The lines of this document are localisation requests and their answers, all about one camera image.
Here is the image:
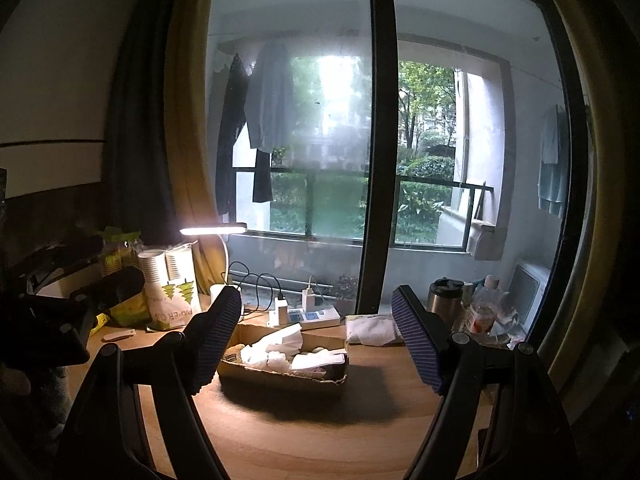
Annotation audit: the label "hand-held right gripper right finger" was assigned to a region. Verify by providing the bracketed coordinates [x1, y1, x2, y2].
[390, 284, 583, 480]

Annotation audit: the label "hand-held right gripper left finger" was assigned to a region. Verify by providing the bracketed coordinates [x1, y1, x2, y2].
[62, 284, 244, 480]

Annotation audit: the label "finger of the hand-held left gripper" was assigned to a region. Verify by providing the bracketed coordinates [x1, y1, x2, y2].
[75, 266, 147, 311]

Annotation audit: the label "white cloth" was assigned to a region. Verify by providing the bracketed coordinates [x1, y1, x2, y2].
[239, 346, 292, 374]

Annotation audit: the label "white paper towel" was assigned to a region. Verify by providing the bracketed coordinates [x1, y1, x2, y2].
[250, 323, 305, 356]
[290, 349, 347, 372]

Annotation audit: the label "cardboard box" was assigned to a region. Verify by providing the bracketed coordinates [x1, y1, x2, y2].
[217, 322, 349, 398]

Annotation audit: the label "yellow green bag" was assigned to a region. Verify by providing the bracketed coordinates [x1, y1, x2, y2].
[90, 292, 152, 337]

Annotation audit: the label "green packet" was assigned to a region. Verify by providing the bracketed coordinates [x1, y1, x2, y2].
[97, 227, 143, 277]

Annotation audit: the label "steel thermos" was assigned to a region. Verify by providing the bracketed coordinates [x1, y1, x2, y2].
[427, 277, 466, 331]

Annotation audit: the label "white napkin pack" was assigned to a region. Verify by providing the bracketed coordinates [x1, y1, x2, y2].
[346, 314, 403, 347]

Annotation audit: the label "paper cup pack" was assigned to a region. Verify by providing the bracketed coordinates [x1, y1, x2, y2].
[136, 242, 203, 332]

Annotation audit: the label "clear water bottle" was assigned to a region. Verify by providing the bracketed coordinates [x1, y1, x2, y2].
[467, 275, 503, 336]

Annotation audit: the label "white power strip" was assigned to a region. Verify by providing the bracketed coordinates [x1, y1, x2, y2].
[268, 307, 342, 331]

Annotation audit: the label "white desk lamp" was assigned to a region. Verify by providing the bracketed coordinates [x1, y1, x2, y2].
[179, 222, 249, 321]

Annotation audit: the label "white appliance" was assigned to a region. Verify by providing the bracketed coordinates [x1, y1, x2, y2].
[507, 260, 552, 322]

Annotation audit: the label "dark curtain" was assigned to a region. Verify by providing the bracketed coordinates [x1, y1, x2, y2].
[102, 0, 177, 253]

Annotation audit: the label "hanging black pants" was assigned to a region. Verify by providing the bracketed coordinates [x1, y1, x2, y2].
[252, 147, 274, 204]

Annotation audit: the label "metal balcony railing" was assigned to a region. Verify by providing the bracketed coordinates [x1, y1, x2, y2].
[235, 164, 494, 252]

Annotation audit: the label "hanging black garment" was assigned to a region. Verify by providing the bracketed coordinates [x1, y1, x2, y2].
[216, 52, 252, 222]

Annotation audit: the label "yellow curtain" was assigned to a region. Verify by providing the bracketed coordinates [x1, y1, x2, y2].
[530, 0, 626, 371]
[165, 0, 232, 297]

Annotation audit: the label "hanging teal towel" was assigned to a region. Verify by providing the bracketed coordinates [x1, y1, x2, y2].
[537, 105, 571, 218]

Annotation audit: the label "hanging white shirt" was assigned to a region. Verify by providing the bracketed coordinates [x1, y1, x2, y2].
[244, 42, 299, 152]

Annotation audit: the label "black cable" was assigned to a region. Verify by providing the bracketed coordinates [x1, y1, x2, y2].
[227, 260, 287, 312]

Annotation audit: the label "black door frame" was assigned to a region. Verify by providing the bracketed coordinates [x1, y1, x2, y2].
[356, 0, 402, 315]

